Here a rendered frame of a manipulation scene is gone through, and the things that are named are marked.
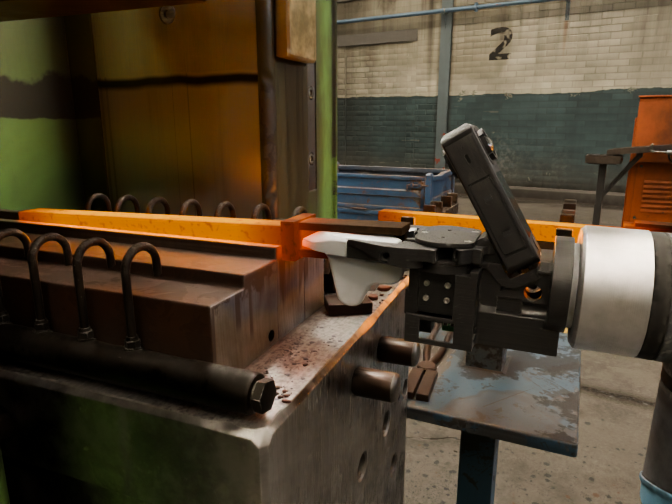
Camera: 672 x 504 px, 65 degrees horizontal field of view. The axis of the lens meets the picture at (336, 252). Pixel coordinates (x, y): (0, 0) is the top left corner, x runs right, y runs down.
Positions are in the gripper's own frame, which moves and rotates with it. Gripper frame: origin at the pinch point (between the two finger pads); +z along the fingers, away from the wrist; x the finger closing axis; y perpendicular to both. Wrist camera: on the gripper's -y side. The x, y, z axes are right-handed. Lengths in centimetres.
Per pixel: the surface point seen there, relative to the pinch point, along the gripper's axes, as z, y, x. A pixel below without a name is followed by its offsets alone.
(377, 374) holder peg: -5.4, 12.7, 0.7
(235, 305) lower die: 2.9, 4.1, -9.3
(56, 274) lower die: 19.3, 3.4, -10.7
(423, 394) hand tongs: -4.0, 29.7, 29.8
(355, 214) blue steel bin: 124, 63, 358
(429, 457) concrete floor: 9, 100, 117
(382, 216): 4.9, 4.5, 34.7
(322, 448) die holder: -3.3, 16.0, -6.9
